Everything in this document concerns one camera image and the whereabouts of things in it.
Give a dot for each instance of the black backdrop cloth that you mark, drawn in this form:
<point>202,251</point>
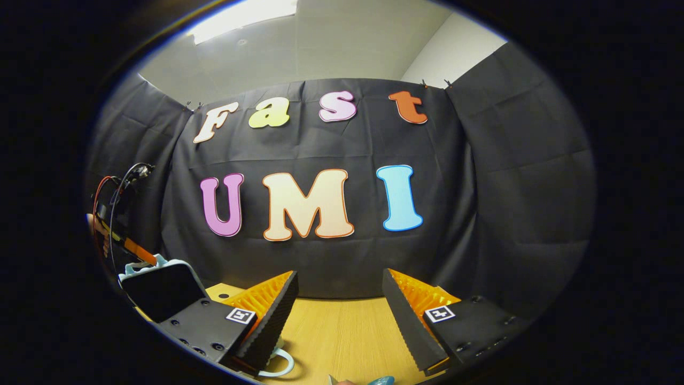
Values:
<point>507,187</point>

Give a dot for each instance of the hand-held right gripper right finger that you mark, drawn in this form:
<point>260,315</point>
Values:
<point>409,326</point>

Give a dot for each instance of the ceiling light panel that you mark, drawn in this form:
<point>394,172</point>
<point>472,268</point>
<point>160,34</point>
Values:
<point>240,16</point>

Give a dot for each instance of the blue skin care bottle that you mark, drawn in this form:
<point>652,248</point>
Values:
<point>381,380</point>

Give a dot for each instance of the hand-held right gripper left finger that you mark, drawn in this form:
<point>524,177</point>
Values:
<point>271,327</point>

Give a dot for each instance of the light blue suitcase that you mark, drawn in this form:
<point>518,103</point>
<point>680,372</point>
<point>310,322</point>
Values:
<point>160,291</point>

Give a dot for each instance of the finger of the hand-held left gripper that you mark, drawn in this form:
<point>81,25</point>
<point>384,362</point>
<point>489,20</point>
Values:
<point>131,246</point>

